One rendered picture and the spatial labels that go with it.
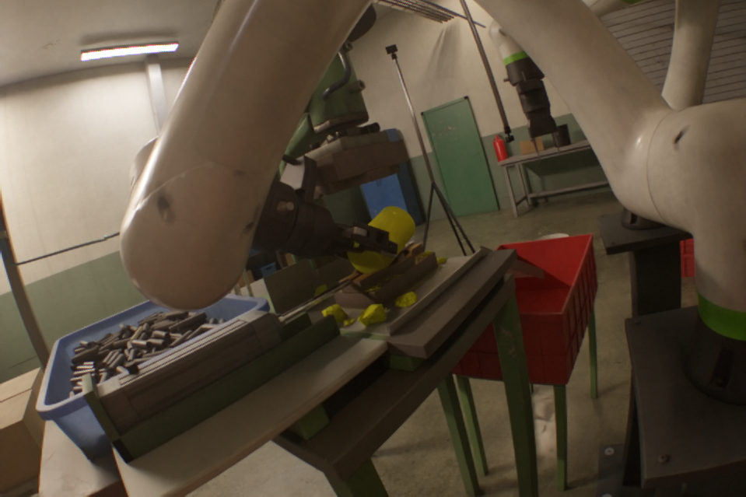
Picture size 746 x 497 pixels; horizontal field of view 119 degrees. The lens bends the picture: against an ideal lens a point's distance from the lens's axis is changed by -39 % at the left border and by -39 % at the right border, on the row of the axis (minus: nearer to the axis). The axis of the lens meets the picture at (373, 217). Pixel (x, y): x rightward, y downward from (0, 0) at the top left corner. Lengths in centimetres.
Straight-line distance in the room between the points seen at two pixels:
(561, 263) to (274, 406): 128
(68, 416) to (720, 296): 69
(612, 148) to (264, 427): 45
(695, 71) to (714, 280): 63
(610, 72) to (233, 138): 35
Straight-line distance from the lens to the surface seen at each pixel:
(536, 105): 92
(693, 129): 33
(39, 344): 182
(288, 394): 38
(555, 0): 41
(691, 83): 92
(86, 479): 53
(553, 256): 148
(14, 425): 159
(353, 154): 51
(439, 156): 668
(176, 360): 39
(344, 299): 55
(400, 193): 677
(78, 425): 53
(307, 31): 22
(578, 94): 41
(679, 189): 35
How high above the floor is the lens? 118
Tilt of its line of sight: 6 degrees down
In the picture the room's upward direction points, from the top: 17 degrees counter-clockwise
